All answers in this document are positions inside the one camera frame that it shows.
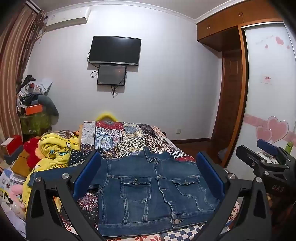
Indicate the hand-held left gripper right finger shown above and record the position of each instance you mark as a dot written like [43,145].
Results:
[211,174]

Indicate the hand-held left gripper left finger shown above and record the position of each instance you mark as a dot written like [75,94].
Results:
[86,172]

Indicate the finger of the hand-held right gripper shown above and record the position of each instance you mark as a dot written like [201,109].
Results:
[248,155]
[268,146]

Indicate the blue denim jacket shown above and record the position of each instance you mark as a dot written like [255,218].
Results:
[148,190]

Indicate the green bottle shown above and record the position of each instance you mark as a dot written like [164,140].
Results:
[289,147]

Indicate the yellow cartoon printed blanket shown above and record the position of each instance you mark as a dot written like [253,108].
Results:
[54,149]

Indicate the brown wooden door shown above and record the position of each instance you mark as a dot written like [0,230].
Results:
[229,104]

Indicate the patchwork printed bedspread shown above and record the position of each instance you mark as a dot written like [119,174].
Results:
[129,136]

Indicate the red plush toy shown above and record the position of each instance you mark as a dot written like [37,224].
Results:
[31,150]

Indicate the brown cardboard box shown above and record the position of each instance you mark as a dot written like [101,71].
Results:
[20,164]

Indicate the pink paper notice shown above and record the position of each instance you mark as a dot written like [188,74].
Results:
[266,79]

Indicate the green cloth covered stand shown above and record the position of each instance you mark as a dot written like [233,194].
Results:
[34,124]

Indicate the pink plush toy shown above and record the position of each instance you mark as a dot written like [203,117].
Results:
[15,193]

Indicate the red box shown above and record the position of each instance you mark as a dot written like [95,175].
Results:
[14,144]

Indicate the orange box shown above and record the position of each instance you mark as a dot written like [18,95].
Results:
[34,109]

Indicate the pile of dark clutter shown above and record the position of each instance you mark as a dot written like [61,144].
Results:
[32,89]

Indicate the brown striped curtain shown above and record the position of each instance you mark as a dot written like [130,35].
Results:
[13,69]

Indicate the wooden wardrobe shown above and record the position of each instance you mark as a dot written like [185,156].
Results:
[222,18]

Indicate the white air conditioner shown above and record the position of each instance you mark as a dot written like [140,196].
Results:
[67,18]

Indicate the small black wall monitor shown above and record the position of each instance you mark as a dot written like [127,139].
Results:
[111,74]

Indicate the black wall television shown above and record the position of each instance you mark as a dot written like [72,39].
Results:
[115,50]

